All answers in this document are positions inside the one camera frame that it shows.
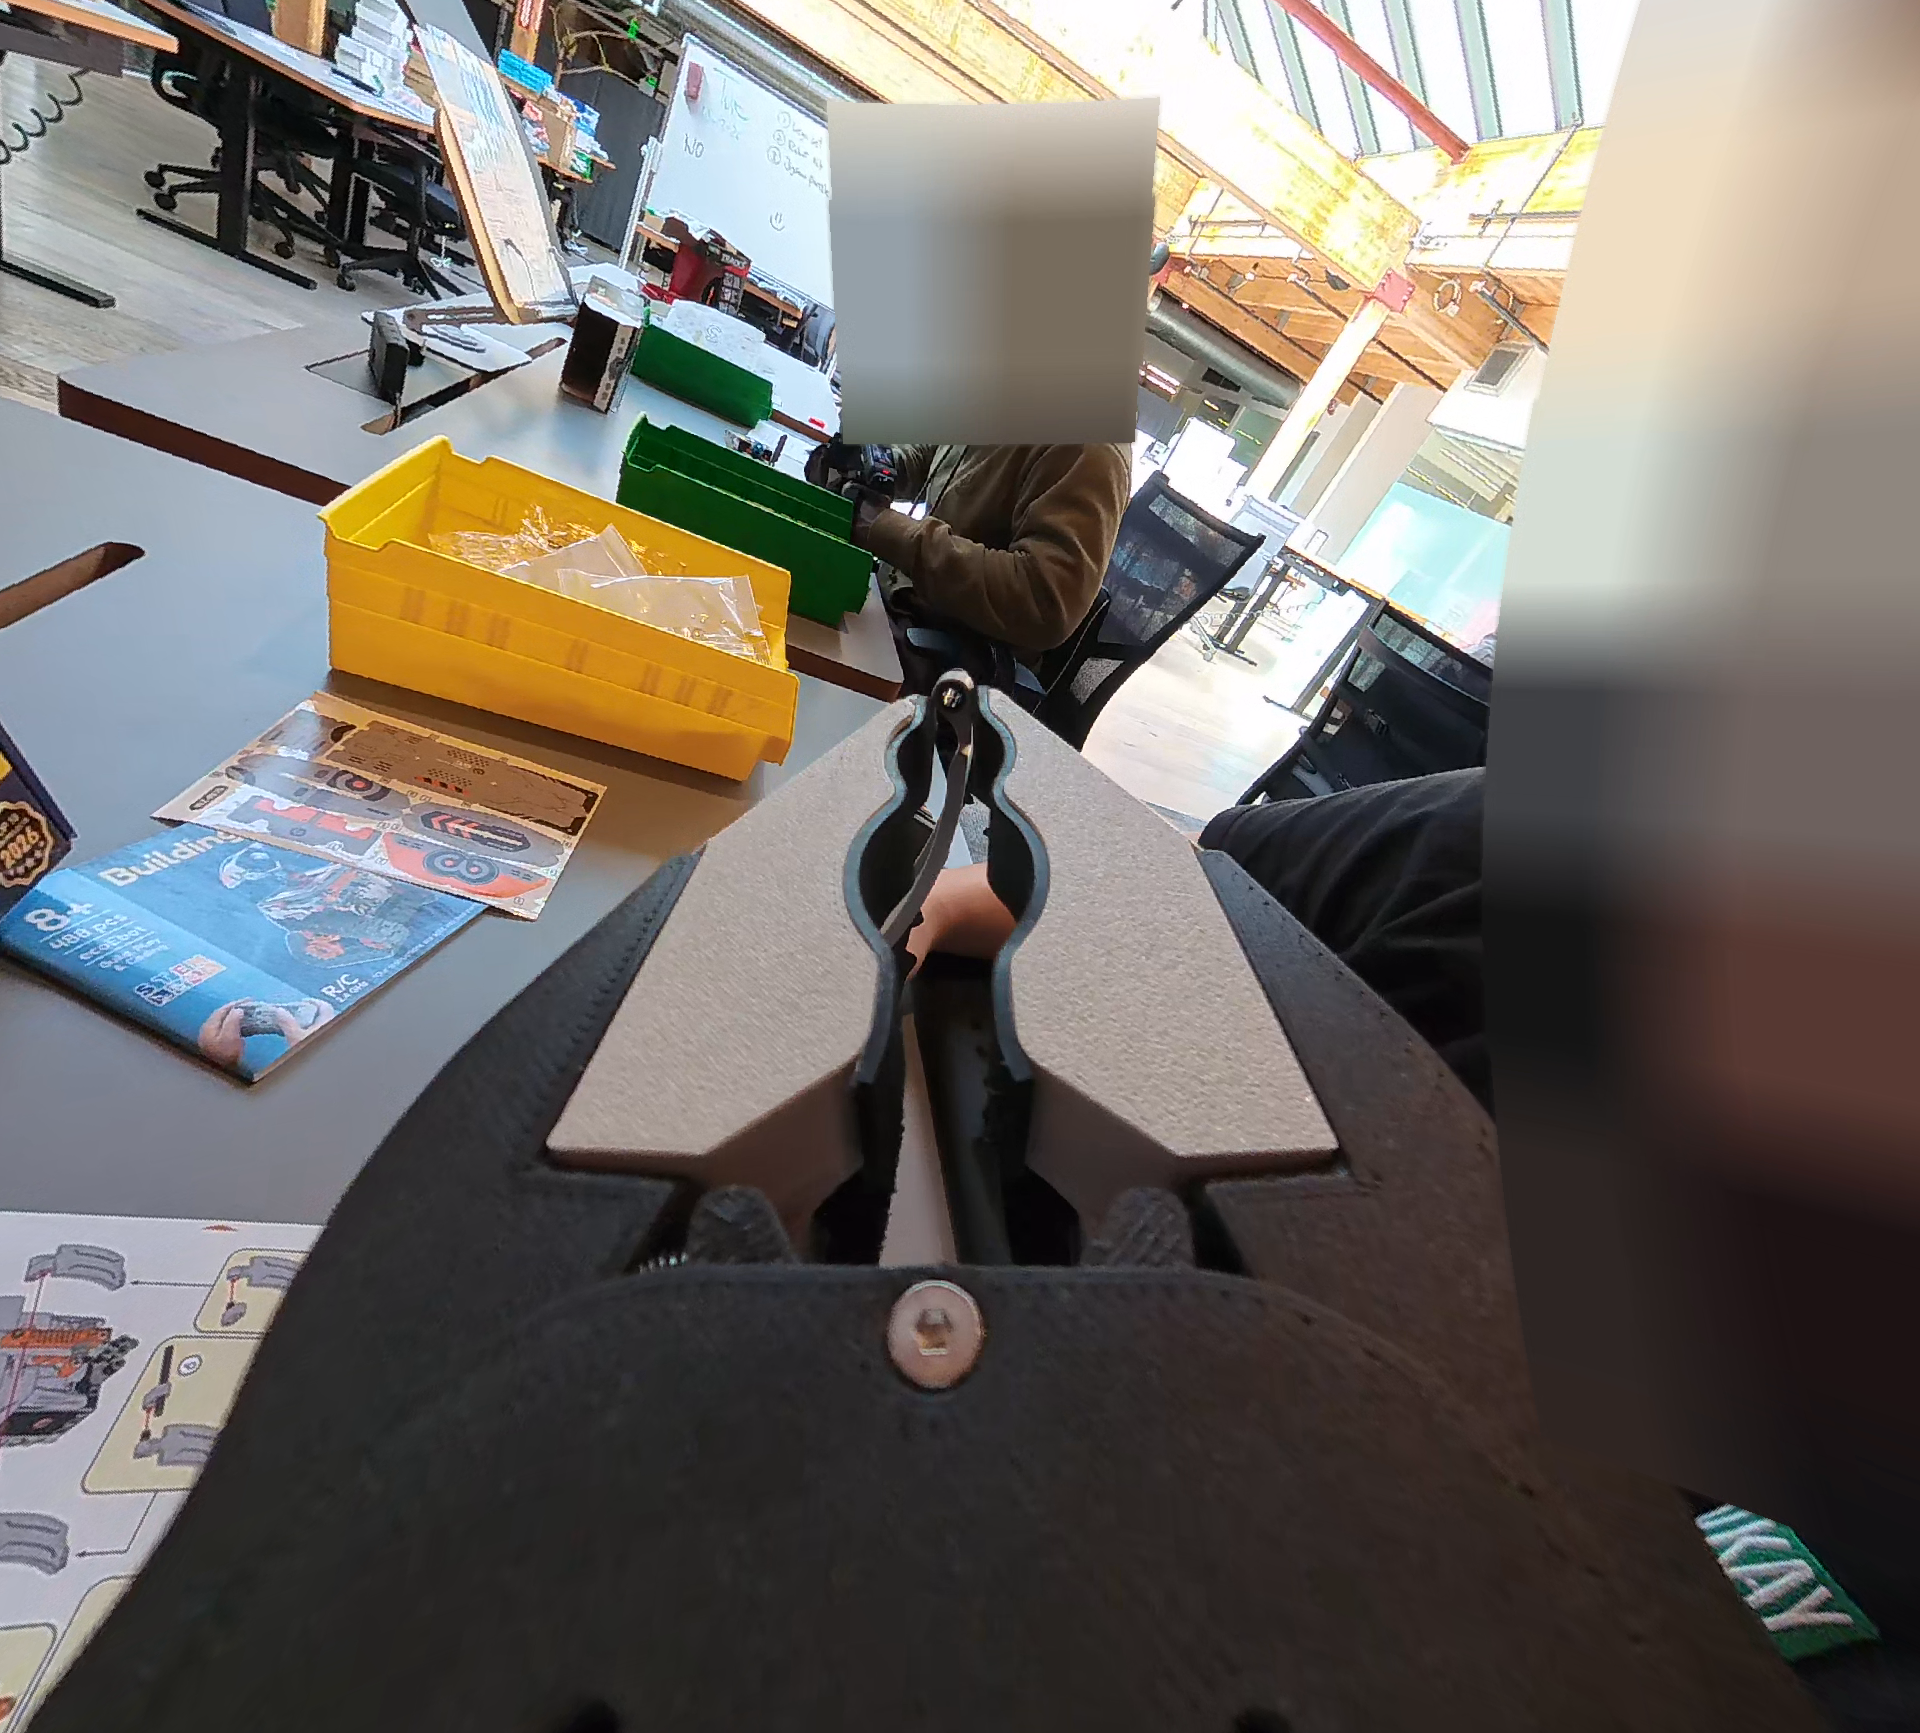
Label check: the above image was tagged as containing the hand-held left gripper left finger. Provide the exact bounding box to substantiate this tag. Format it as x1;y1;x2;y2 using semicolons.
550;696;940;1261

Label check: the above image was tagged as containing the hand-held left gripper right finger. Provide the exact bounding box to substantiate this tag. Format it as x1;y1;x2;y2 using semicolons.
959;696;1341;1261

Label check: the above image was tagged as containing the thin black toy part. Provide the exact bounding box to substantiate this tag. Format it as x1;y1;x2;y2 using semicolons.
878;668;999;978

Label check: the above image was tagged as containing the grey desk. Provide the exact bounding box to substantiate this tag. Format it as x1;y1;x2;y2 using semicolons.
0;395;911;1227
59;262;911;698

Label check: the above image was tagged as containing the background black-legged desk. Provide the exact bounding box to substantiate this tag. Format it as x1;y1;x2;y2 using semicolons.
0;0;179;309
107;0;452;294

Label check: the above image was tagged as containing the black mesh office chair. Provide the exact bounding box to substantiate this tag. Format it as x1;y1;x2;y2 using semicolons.
1242;600;1495;804
1038;473;1267;752

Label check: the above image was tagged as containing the yellow plastic bin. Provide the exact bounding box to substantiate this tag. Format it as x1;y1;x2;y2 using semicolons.
321;434;800;783

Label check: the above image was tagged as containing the pile of clear plastic bags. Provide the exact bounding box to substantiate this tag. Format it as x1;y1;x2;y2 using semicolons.
429;506;770;674

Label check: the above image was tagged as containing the printed sticker sheet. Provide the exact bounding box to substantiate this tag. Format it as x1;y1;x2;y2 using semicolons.
154;696;608;921

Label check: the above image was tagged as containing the large green plastic bin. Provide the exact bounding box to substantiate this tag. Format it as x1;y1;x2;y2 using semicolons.
616;415;878;630

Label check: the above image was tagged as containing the blue instruction booklet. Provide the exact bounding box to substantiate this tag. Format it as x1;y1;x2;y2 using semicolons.
0;822;488;1086

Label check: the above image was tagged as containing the small green plastic bin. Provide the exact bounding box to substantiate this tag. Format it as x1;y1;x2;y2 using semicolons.
633;317;780;430

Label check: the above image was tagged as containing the dark open box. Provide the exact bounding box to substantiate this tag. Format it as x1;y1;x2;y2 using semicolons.
559;289;650;415

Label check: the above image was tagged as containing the dark blue box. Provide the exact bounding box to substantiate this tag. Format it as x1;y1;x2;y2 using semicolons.
0;720;77;915

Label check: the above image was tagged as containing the white building instruction sheet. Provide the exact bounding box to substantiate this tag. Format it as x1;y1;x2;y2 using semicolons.
0;1208;327;1733

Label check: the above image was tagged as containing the whiteboard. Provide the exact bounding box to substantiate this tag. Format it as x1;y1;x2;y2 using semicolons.
641;35;837;303

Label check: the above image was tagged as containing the tilted wooden board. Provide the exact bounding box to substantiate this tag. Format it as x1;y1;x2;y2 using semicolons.
411;23;580;328

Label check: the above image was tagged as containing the stack of white boxes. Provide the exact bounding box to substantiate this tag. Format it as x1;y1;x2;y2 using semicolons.
333;0;415;91

